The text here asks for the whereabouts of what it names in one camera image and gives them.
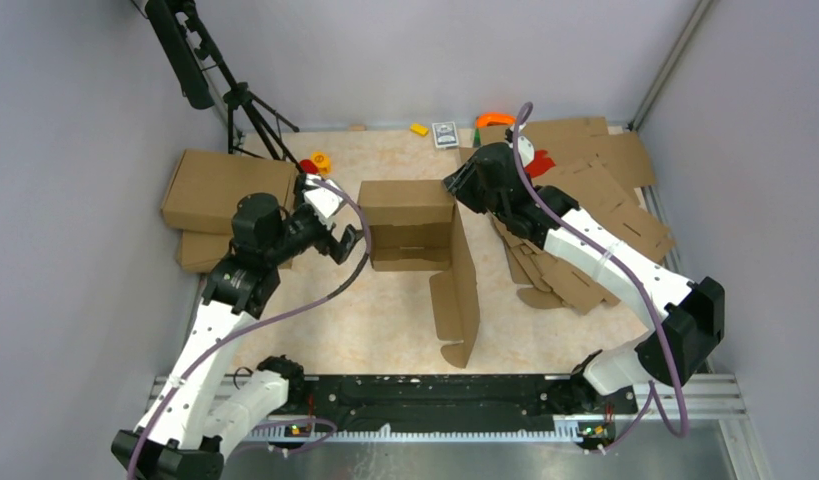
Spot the red yellow toy spool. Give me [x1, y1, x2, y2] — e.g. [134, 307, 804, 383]
[299, 151, 332, 176]

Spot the black camera tripod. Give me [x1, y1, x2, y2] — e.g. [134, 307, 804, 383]
[133, 0, 306, 176]

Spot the stack of flat cardboard sheets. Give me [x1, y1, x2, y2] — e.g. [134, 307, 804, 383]
[456, 117, 677, 316]

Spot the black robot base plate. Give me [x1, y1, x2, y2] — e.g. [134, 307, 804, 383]
[273, 374, 638, 433]

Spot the folded brown cardboard box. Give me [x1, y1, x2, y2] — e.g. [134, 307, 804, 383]
[161, 149, 298, 235]

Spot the red plastic sheet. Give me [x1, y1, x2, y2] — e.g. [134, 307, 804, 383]
[524, 150, 556, 180]

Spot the small yellow block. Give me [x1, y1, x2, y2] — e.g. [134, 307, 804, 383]
[410, 123, 429, 137]

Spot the orange plastic ring toy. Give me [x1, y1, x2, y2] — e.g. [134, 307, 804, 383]
[474, 112, 516, 129]

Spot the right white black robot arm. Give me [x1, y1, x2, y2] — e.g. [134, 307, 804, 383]
[443, 142, 726, 412]

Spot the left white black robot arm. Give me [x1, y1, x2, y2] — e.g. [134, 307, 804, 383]
[111, 174, 371, 479]

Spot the lower folded cardboard box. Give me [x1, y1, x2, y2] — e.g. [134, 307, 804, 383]
[175, 230, 231, 274]

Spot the brown cardboard box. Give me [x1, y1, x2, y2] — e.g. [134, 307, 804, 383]
[161, 149, 298, 235]
[358, 180, 481, 369]

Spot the blue playing card deck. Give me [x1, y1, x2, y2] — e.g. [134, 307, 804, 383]
[431, 122, 460, 150]

